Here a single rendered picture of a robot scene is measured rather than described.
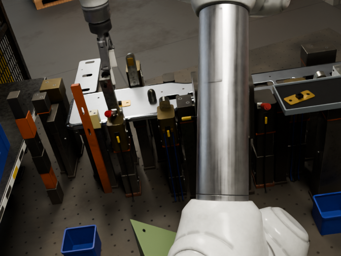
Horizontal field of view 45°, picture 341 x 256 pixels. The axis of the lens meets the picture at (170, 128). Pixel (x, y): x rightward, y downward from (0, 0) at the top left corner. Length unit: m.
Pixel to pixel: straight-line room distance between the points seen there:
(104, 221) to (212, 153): 0.88
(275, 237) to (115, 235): 0.76
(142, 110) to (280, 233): 0.81
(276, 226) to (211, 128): 0.26
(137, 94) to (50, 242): 0.64
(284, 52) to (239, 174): 1.75
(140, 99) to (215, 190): 0.89
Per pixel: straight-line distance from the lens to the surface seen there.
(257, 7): 0.99
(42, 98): 1.61
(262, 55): 2.44
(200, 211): 0.75
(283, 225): 0.91
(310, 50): 1.77
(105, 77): 1.36
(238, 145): 0.77
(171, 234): 1.14
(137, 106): 1.56
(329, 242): 1.47
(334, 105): 1.23
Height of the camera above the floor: 1.86
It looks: 37 degrees down
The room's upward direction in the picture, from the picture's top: 9 degrees counter-clockwise
